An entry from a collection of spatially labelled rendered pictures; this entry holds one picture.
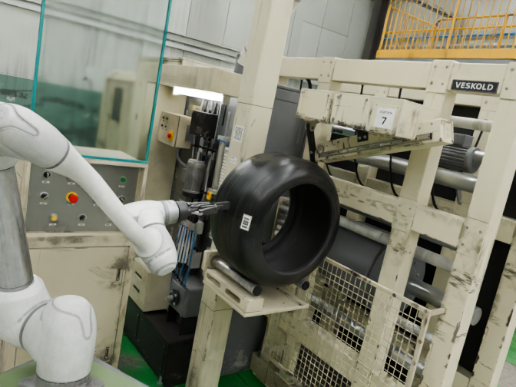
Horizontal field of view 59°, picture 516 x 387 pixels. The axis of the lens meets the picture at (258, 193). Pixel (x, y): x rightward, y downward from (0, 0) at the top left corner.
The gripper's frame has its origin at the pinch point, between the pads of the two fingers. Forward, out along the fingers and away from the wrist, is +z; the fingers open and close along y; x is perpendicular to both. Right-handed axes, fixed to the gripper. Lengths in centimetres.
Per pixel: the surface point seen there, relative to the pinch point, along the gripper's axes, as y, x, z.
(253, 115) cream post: 27, -33, 31
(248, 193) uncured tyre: -6.3, -6.0, 8.1
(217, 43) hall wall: 880, -118, 517
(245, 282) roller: -3.2, 34.5, 12.4
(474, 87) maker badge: -44, -54, 90
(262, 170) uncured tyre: -3.4, -14.4, 16.6
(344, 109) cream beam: -6, -40, 56
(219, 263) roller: 17.8, 34.4, 12.4
